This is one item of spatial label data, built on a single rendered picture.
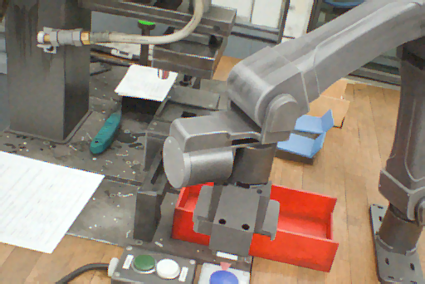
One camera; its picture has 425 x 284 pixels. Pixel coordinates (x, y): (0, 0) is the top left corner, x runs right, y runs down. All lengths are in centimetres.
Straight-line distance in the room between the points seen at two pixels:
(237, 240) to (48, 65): 55
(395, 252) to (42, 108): 66
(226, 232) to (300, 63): 19
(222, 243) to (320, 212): 39
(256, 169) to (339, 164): 54
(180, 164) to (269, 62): 14
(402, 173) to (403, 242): 14
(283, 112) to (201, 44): 38
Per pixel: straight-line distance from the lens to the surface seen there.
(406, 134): 81
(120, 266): 78
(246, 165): 63
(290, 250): 86
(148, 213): 83
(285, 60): 60
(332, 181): 109
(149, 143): 98
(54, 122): 107
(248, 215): 60
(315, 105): 127
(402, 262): 94
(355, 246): 96
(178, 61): 90
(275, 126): 58
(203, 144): 58
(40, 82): 104
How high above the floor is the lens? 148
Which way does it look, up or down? 31 degrees down
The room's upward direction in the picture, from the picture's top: 10 degrees clockwise
